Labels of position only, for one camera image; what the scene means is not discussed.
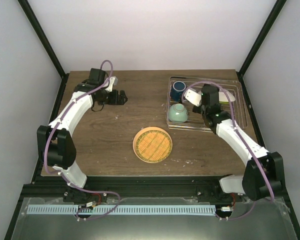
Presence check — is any dark blue mug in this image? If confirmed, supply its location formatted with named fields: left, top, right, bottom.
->
left=170, top=81, right=187, bottom=103

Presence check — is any left black frame post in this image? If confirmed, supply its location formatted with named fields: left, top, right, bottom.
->
left=16, top=0, right=67, bottom=78

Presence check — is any metal wire dish rack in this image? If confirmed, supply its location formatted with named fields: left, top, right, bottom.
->
left=166, top=76, right=248, bottom=133

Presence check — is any purple cable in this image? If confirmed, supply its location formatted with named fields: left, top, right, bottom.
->
left=43, top=59, right=122, bottom=222
left=181, top=80, right=276, bottom=221

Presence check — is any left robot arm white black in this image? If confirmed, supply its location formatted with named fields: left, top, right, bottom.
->
left=37, top=68, right=128, bottom=202

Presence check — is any orange woven-pattern plate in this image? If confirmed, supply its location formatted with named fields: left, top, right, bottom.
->
left=132, top=126, right=173, bottom=164

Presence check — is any light blue slotted cable duct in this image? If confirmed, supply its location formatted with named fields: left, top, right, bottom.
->
left=26, top=204, right=216, bottom=216

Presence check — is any right black frame post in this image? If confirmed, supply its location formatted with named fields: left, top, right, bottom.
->
left=238, top=0, right=288, bottom=76

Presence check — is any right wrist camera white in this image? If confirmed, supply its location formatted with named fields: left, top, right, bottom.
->
left=184, top=88, right=202, bottom=107

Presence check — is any lime green plate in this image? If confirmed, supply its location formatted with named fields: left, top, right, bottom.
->
left=219, top=101, right=232, bottom=105

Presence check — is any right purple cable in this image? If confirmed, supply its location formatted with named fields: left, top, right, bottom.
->
left=181, top=80, right=276, bottom=221

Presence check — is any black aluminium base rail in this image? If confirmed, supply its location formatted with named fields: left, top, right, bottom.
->
left=20, top=176, right=242, bottom=204

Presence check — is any floral patterned orange-rim plate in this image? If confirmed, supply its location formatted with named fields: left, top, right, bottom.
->
left=218, top=90, right=236, bottom=102

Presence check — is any black frame post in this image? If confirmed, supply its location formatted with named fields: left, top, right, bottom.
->
left=238, top=0, right=288, bottom=76
left=16, top=0, right=67, bottom=78

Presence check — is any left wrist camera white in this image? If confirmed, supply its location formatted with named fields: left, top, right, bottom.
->
left=104, top=76, right=118, bottom=93

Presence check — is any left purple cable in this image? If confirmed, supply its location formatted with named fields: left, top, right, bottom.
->
left=43, top=59, right=122, bottom=222

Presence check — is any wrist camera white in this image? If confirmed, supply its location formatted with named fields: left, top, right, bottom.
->
left=104, top=76, right=118, bottom=93
left=184, top=88, right=202, bottom=107

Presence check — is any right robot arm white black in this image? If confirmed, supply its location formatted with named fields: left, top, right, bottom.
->
left=184, top=81, right=285, bottom=202

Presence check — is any light green ceramic bowl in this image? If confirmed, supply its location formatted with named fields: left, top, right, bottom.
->
left=167, top=103, right=189, bottom=123

